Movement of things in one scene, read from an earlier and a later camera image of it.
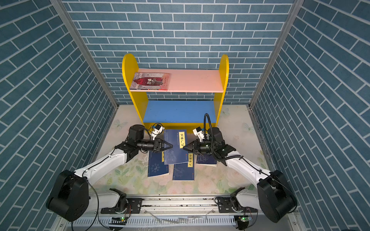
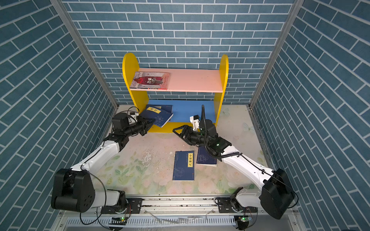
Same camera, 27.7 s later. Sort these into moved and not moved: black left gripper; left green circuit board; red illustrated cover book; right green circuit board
Moved: black left gripper
Not moved: left green circuit board; right green circuit board; red illustrated cover book
